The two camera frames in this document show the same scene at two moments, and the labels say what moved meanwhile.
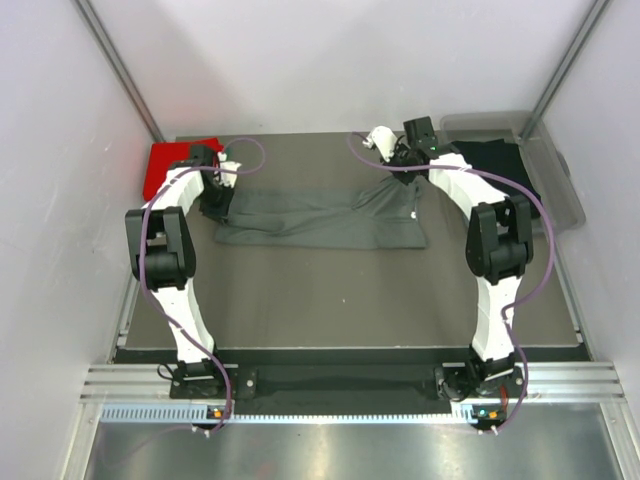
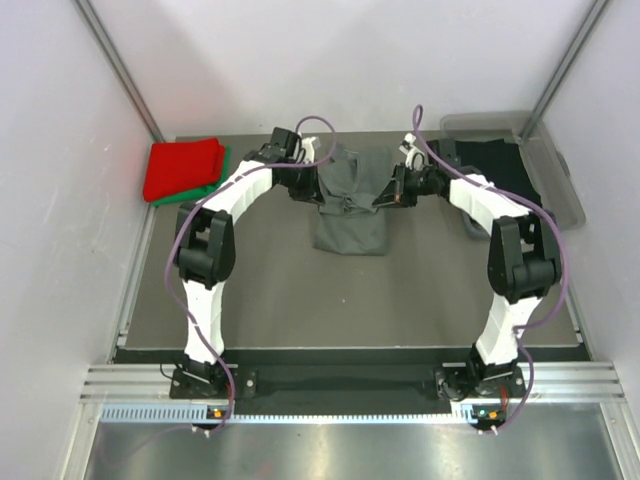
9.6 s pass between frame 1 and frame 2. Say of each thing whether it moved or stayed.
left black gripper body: moved
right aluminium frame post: stayed
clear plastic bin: stayed
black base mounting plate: stayed
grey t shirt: moved
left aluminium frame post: stayed
